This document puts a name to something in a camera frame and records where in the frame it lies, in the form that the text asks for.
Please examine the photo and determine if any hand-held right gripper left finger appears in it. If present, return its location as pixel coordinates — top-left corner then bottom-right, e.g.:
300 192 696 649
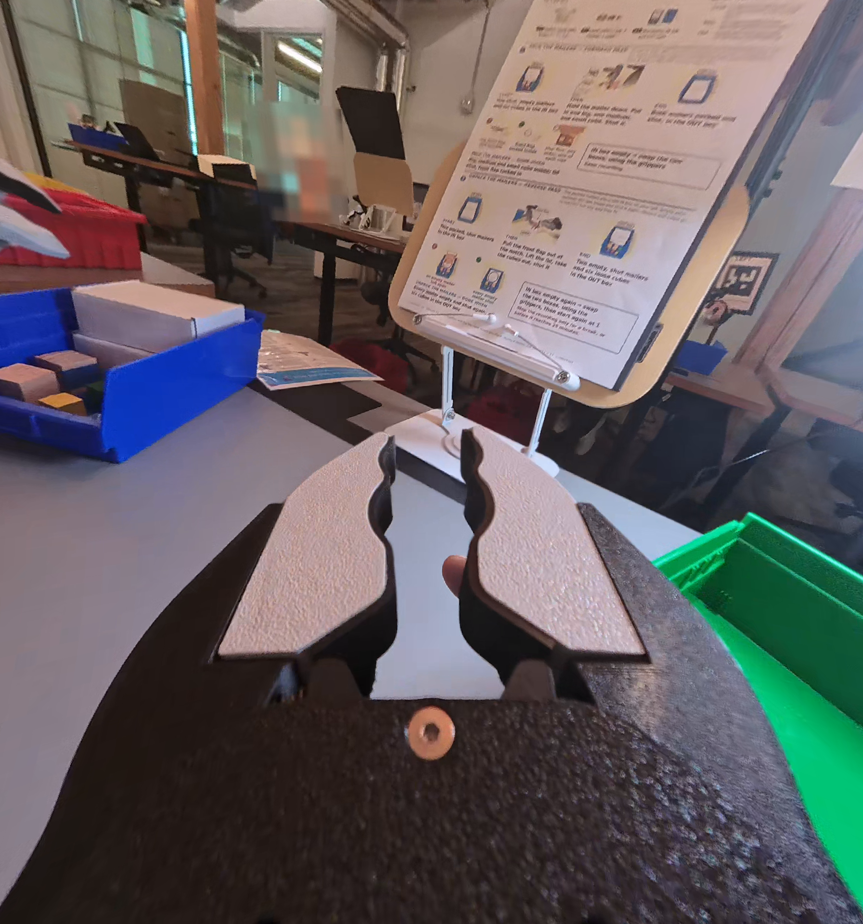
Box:
217 432 399 697

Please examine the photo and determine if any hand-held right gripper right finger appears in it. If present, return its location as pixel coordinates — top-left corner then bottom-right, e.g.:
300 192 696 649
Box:
459 428 650 687

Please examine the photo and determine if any white cardboard box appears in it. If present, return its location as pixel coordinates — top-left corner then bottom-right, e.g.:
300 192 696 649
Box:
70 280 248 356
72 332 152 371

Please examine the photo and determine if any blue plastic bin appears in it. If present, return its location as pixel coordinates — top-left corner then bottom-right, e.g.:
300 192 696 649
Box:
0 287 265 464

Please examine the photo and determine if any red plastic bin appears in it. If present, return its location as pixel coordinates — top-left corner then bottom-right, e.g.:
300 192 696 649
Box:
0 188 148 272

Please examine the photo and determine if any blue background bin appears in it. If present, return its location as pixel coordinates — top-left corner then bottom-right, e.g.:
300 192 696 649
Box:
68 123 125 151

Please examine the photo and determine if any long background desk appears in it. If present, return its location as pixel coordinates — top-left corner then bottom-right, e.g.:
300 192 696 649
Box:
66 139 259 218

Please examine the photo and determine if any blue and white leaflet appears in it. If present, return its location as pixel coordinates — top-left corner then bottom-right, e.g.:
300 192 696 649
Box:
257 330 383 391

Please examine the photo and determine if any black office chair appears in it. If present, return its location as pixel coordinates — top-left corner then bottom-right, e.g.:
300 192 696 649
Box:
199 165 277 298

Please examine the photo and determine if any green plastic bin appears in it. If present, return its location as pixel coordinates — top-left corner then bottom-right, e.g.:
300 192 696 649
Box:
651 513 863 924

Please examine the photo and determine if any small blue bin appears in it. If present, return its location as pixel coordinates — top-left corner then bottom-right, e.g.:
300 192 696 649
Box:
673 339 730 376

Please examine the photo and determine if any dark wooden desk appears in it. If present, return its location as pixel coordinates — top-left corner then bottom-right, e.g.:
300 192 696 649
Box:
276 218 412 346

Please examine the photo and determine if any black and white marker tag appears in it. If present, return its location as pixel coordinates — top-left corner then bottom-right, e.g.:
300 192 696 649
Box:
711 250 776 316

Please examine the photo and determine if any document stand with black sheet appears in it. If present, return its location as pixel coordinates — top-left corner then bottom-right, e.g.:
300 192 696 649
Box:
335 86 415 219

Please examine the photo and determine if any printed instruction sheet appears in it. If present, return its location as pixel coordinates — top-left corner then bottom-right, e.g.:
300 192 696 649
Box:
399 0 837 392

